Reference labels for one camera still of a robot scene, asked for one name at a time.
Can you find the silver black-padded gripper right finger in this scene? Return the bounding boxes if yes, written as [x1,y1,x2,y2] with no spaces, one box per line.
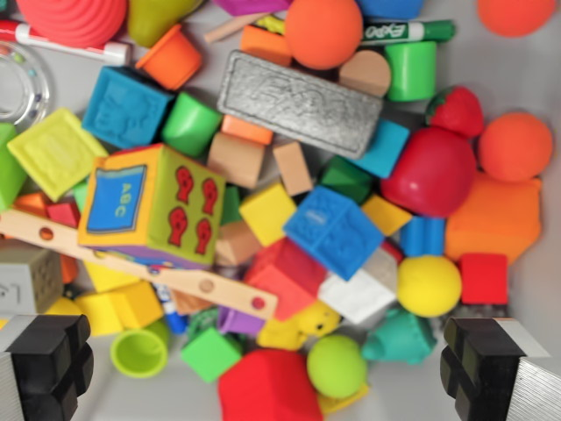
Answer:
[440,316,561,421]

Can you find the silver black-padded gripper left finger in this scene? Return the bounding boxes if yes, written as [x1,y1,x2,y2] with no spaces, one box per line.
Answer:
[0,313,95,421]

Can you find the fabric cube with red fish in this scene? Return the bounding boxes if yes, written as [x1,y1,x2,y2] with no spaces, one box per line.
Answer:
[77,142,227,271]

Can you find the yellow rounded toy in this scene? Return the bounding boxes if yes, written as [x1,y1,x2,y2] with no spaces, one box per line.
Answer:
[43,296,84,317]

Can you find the grey block with dots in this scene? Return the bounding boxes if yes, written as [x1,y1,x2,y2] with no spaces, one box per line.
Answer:
[0,249,65,315]

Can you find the lime green cup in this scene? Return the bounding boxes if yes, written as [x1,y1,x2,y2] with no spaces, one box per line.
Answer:
[109,319,171,379]

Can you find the teal rubber toy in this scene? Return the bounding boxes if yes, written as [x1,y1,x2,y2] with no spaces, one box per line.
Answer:
[361,306,439,366]

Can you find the small orange toy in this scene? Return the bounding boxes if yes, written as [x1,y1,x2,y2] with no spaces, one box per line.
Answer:
[60,253,80,284]

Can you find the yellow flat wooden block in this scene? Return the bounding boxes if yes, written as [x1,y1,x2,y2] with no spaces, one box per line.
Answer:
[82,258,141,294]

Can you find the yellow ball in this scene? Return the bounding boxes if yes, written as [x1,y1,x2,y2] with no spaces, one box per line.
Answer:
[396,254,464,319]

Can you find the blue Expo marker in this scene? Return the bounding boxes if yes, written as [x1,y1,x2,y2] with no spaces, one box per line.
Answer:
[151,280,189,335]

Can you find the small red block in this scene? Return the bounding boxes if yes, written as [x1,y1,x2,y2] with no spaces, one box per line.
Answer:
[46,199,82,229]

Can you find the yellow flat toy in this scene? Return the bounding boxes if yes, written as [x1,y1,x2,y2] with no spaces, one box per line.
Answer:
[316,383,370,416]

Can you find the blue wooden cylinder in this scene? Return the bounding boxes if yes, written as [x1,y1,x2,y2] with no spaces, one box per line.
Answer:
[399,215,447,259]

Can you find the wood-grain block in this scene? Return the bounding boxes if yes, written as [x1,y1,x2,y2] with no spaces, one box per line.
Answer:
[168,289,214,316]

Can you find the orange soft block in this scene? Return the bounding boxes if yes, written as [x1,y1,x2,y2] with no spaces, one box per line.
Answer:
[443,170,543,267]

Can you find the lime green ball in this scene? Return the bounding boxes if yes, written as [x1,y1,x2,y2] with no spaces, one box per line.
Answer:
[306,335,368,399]

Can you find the white grey block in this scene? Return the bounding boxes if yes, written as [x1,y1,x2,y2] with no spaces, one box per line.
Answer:
[317,247,400,325]

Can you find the small orange block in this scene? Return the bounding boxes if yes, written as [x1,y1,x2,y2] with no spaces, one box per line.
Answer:
[12,191,52,218]

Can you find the small green block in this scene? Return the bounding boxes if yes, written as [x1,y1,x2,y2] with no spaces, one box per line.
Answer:
[72,182,91,211]

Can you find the yellow-orange wooden block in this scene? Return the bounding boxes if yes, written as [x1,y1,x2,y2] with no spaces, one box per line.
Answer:
[361,194,414,238]

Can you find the yellow rubber duck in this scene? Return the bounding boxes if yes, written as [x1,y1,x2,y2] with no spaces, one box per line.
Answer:
[256,300,343,352]

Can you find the wooden strip with holes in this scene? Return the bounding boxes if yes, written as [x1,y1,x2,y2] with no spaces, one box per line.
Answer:
[0,209,280,321]

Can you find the purple plastic cup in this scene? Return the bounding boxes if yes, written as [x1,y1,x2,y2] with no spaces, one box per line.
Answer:
[217,305,266,337]

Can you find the green soft block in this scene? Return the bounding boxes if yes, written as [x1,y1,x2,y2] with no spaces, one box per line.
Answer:
[0,122,28,214]

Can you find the red toy apple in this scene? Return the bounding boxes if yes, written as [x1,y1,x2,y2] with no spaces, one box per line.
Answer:
[380,126,478,219]

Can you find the lime-yellow soft block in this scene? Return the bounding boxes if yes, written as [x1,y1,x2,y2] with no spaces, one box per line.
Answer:
[6,107,110,203]

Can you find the blue embossed soft block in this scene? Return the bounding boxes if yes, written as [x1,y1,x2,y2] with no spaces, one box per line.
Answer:
[282,184,386,282]

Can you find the brown wooden block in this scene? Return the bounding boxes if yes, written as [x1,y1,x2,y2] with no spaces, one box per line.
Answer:
[214,218,264,267]

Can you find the orange ball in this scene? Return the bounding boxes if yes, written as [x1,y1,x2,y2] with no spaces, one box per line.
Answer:
[476,0,556,39]
[283,0,365,71]
[477,112,555,183]

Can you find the red embossed soft block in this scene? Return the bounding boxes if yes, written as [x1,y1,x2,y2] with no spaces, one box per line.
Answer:
[243,237,329,322]

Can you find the dark green wooden cube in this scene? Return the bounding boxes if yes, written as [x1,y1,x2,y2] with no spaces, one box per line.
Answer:
[218,184,245,227]

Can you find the dark green wooden block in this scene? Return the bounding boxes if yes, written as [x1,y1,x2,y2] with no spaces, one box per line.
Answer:
[317,155,374,205]

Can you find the teal-blue wooden block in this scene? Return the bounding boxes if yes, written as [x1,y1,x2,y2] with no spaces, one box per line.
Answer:
[348,118,411,180]

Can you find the red toy strawberry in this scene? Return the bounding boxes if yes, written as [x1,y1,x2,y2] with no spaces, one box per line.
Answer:
[425,86,486,139]

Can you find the yellow wooden cube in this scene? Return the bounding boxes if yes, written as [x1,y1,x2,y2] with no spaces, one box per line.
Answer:
[238,182,298,247]

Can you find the teal-blue embossed soft block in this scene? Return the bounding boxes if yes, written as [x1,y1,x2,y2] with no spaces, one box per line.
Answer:
[82,65,176,150]

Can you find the green plastic cup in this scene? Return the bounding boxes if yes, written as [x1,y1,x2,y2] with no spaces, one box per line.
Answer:
[160,91,224,159]
[384,40,438,103]

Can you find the wooden half-cylinder block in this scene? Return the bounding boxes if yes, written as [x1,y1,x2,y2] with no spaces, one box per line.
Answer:
[206,132,267,189]
[337,49,393,98]

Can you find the wooden rectangular block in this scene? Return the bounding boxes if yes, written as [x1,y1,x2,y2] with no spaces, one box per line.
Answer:
[272,140,315,197]

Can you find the orange flat wooden block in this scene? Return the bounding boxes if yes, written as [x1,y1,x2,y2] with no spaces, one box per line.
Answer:
[220,114,275,146]

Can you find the red Expo marker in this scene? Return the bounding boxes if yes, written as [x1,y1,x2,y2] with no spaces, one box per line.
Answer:
[0,19,132,67]

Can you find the orange plastic cup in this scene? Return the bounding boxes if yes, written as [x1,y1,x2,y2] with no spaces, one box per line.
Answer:
[135,24,203,91]

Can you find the grey whiteboard eraser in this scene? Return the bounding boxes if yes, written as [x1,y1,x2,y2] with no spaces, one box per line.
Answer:
[217,49,385,161]

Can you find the red ribbed rubber dome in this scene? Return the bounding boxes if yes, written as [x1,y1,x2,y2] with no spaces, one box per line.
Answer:
[16,0,128,49]

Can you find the green Expo marker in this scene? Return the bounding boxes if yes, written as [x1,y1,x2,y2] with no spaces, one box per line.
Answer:
[359,19,457,47]

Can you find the olive green toy pear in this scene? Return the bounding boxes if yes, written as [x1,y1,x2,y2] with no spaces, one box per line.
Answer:
[126,0,205,48]

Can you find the blue rounded toy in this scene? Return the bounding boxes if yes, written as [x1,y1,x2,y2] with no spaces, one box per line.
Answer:
[357,0,426,21]

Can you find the wooden screw bolt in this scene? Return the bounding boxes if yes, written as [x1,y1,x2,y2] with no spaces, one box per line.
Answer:
[203,12,271,44]

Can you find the yellow-green chain links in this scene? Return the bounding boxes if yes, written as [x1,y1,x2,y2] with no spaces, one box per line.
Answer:
[256,12,288,36]

